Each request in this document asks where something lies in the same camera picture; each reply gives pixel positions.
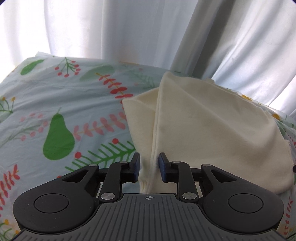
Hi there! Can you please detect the cream knit sweater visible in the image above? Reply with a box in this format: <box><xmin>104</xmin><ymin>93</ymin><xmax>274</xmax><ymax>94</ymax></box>
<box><xmin>123</xmin><ymin>72</ymin><xmax>294</xmax><ymax>194</ymax></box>

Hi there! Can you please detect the white sheer curtain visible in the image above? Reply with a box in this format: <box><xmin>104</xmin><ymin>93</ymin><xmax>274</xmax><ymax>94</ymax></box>
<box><xmin>1</xmin><ymin>1</ymin><xmax>295</xmax><ymax>117</ymax></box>

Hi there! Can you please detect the floral light blue bedsheet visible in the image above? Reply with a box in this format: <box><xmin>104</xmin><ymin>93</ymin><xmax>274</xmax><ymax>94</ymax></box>
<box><xmin>1</xmin><ymin>53</ymin><xmax>295</xmax><ymax>240</ymax></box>

